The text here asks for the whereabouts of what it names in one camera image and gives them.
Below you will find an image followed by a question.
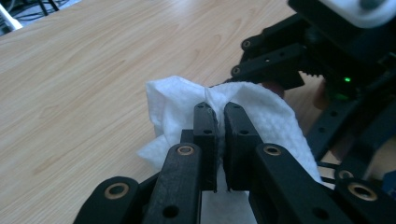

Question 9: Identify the white bar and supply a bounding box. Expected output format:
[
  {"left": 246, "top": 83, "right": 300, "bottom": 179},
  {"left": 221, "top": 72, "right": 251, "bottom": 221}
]
[{"left": 0, "top": 3, "right": 23, "bottom": 33}]

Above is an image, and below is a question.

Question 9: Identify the black stand leg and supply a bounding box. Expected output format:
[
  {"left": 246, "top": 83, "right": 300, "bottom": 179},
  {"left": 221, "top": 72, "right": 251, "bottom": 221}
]
[{"left": 36, "top": 0, "right": 60, "bottom": 17}]

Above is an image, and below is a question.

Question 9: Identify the white cloth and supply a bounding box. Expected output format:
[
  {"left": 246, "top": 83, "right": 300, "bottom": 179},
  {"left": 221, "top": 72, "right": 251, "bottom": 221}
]
[{"left": 135, "top": 75, "right": 324, "bottom": 224}]

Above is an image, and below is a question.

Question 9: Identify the printed packet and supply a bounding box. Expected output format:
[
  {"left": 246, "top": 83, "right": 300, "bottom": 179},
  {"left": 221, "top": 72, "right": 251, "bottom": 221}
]
[{"left": 382, "top": 171, "right": 396, "bottom": 200}]

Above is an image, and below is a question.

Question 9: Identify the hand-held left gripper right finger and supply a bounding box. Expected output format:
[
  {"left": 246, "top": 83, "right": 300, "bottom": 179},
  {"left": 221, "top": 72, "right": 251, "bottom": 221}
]
[{"left": 222, "top": 101, "right": 264, "bottom": 192}]

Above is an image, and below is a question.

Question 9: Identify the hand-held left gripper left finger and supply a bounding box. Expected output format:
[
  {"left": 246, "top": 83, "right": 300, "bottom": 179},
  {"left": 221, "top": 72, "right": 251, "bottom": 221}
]
[{"left": 180, "top": 101, "right": 219, "bottom": 192}]

